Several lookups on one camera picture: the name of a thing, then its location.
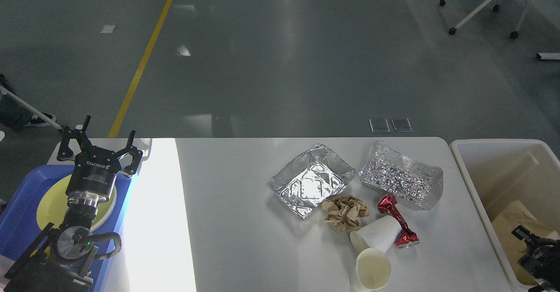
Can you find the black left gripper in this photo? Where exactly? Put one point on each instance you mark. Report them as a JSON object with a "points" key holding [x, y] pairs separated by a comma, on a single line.
{"points": [[92, 176]]}

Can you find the floor socket cover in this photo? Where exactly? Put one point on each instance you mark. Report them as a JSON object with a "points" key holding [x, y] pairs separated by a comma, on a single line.
{"points": [[379, 125], [402, 125]]}

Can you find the red crumpled wrapper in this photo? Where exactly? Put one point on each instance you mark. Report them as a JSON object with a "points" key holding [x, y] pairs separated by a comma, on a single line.
{"points": [[405, 237]]}

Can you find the lying white paper cup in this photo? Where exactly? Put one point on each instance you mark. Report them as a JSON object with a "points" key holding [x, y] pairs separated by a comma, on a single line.
{"points": [[380, 234]]}

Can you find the white plastic waste bin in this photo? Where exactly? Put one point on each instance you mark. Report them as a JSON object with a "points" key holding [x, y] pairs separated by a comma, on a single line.
{"points": [[498, 172]]}

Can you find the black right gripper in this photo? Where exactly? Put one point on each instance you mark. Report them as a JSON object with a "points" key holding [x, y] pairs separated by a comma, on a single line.
{"points": [[544, 261]]}

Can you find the white office chair left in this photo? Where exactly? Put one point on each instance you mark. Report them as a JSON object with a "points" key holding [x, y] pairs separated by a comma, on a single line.
{"points": [[51, 119]]}

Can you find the brown paper bag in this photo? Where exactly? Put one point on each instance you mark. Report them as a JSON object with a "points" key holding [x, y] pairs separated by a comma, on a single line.
{"points": [[514, 215]]}

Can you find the upright white paper cup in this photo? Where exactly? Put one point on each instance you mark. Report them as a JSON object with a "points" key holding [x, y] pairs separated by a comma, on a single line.
{"points": [[372, 271]]}

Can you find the left floor socket cover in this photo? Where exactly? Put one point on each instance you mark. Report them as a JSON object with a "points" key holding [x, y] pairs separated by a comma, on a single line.
{"points": [[379, 125]]}

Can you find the square aluminium foil tray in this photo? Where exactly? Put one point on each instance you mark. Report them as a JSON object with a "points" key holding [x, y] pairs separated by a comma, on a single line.
{"points": [[310, 178]]}

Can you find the yellow translucent plate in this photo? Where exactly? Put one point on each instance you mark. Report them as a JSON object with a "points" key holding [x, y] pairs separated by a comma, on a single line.
{"points": [[53, 206]]}

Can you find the right floor socket cover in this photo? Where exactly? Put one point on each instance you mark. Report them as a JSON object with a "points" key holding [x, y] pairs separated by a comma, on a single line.
{"points": [[402, 125]]}

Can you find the crumpled brown paper ball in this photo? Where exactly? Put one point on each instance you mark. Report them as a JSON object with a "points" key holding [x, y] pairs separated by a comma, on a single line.
{"points": [[345, 213]]}

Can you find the white bar on floor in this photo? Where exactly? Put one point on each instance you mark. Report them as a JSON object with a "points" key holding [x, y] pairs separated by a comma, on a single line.
{"points": [[548, 56]]}

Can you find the person leg with sneaker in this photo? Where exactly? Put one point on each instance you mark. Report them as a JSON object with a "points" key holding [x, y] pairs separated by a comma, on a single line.
{"points": [[15, 116]]}

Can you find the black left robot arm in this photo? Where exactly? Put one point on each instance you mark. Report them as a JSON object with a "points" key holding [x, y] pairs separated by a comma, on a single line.
{"points": [[60, 257]]}

